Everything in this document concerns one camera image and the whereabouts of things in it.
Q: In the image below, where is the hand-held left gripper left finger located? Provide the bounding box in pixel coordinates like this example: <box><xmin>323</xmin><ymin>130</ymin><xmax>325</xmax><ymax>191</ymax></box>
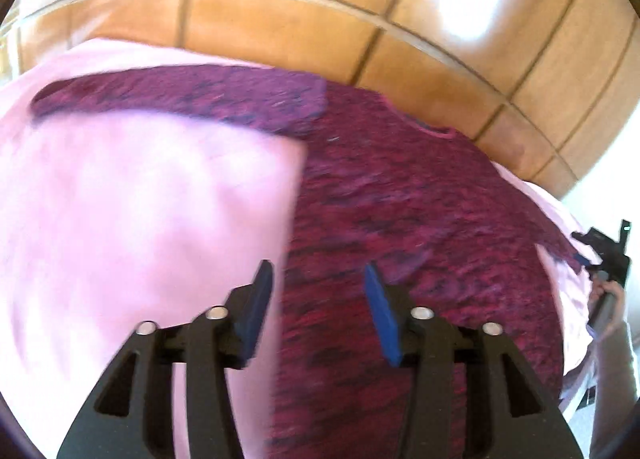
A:
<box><xmin>56</xmin><ymin>259</ymin><xmax>275</xmax><ymax>459</ymax></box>

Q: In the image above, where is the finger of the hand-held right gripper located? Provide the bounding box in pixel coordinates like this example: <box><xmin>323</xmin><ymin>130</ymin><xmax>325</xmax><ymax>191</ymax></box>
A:
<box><xmin>571</xmin><ymin>227</ymin><xmax>615</xmax><ymax>254</ymax></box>
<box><xmin>573</xmin><ymin>251</ymin><xmax>603</xmax><ymax>275</ymax></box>

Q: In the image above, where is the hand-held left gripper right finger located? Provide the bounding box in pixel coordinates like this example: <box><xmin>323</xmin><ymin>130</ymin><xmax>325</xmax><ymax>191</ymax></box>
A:
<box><xmin>363</xmin><ymin>261</ymin><xmax>585</xmax><ymax>459</ymax></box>

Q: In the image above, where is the maroon patterned knit top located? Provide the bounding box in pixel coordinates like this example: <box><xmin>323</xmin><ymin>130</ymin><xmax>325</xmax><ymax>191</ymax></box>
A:
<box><xmin>31</xmin><ymin>64</ymin><xmax>583</xmax><ymax>459</ymax></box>

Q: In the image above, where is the person's right forearm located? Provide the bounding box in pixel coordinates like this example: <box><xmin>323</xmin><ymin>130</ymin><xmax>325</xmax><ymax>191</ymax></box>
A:
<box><xmin>589</xmin><ymin>319</ymin><xmax>640</xmax><ymax>459</ymax></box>

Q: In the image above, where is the person's right hand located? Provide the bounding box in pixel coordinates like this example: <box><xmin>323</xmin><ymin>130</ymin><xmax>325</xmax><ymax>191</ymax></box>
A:
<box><xmin>589</xmin><ymin>280</ymin><xmax>627</xmax><ymax>337</ymax></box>

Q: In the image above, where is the pink bedsheet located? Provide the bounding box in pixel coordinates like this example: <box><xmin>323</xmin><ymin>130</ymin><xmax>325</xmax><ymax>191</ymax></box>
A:
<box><xmin>0</xmin><ymin>36</ymin><xmax>601</xmax><ymax>459</ymax></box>

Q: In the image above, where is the wooden panelled wardrobe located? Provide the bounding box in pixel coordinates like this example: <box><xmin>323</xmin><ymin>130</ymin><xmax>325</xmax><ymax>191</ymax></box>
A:
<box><xmin>0</xmin><ymin>0</ymin><xmax>640</xmax><ymax>200</ymax></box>

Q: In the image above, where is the white carved frame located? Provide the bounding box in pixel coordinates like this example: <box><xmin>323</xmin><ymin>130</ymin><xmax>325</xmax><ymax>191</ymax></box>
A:
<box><xmin>0</xmin><ymin>9</ymin><xmax>26</xmax><ymax>87</ymax></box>

